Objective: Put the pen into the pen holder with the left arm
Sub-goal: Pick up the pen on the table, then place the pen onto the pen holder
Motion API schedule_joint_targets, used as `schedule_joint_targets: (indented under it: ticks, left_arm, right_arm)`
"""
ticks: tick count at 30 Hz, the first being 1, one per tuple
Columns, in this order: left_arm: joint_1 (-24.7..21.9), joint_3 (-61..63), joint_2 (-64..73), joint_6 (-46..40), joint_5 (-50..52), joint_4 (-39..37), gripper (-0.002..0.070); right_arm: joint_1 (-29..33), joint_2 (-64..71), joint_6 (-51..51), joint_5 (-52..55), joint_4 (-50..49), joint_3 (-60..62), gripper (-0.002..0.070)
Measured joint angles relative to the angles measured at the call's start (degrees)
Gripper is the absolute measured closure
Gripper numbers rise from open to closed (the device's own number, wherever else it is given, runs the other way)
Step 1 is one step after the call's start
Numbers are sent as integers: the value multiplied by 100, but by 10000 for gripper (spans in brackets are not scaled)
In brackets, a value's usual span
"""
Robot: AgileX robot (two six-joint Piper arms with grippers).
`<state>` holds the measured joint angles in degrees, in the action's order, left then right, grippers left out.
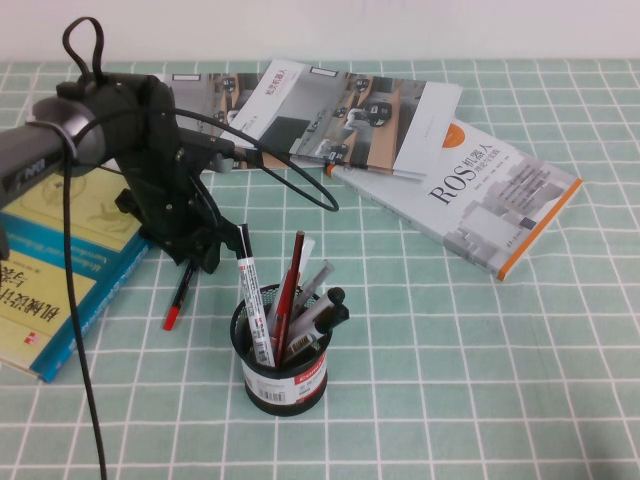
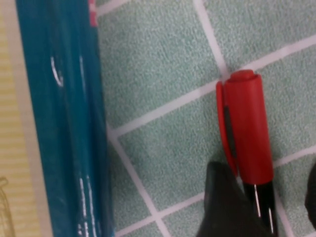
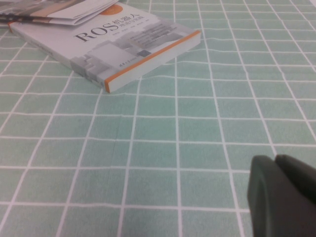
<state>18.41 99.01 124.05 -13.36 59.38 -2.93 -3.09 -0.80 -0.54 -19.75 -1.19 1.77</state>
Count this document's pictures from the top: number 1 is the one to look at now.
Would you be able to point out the white black-capped paint marker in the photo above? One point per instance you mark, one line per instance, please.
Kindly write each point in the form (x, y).
(252, 295)

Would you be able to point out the black mesh pen holder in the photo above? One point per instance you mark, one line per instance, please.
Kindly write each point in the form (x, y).
(280, 385)

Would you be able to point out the green white checkered tablecloth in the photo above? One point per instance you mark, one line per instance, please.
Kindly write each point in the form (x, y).
(450, 375)

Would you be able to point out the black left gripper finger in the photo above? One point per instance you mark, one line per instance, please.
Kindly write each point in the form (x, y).
(210, 257)
(182, 255)

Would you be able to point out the red capped black marker pen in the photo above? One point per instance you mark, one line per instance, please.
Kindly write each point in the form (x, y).
(175, 305)

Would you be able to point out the white office photo brochure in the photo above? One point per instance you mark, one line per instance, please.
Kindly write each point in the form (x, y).
(240, 85)
(350, 115)

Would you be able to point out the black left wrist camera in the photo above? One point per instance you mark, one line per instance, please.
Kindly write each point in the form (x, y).
(207, 147)

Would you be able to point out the yellow teal hardcover book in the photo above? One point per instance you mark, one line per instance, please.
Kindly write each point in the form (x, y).
(30, 310)

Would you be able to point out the black capped whiteboard marker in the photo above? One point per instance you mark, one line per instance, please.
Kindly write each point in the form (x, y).
(322, 302)
(332, 320)

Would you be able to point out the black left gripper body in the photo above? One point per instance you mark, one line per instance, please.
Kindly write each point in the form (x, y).
(150, 165)

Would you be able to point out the white orange ROS book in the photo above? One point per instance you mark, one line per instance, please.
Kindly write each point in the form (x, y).
(480, 200)

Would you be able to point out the dark red striped pencil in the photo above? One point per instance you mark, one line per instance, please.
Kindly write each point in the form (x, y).
(296, 260)

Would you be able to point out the clear transparent pen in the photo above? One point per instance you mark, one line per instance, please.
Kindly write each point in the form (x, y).
(317, 280)

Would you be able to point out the red gel pen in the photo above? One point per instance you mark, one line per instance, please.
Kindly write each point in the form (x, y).
(284, 305)

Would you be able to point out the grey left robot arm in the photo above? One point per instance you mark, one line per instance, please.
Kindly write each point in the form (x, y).
(30, 165)

